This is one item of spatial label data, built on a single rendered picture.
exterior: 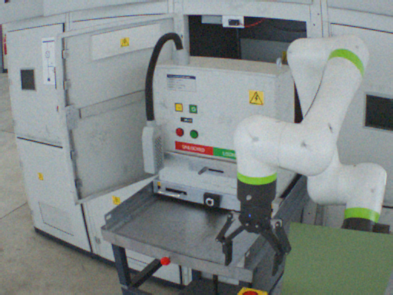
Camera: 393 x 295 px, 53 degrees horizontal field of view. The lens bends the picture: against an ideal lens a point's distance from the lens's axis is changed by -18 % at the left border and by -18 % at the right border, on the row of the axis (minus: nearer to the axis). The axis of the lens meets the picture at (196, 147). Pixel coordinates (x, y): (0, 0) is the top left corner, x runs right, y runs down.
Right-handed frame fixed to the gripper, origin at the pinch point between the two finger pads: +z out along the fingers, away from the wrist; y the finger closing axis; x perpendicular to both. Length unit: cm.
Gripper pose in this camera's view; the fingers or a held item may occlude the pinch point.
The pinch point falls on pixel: (252, 265)
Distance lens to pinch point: 118.0
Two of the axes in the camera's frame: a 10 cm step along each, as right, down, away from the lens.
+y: -8.8, -1.5, 4.5
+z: 0.3, 9.3, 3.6
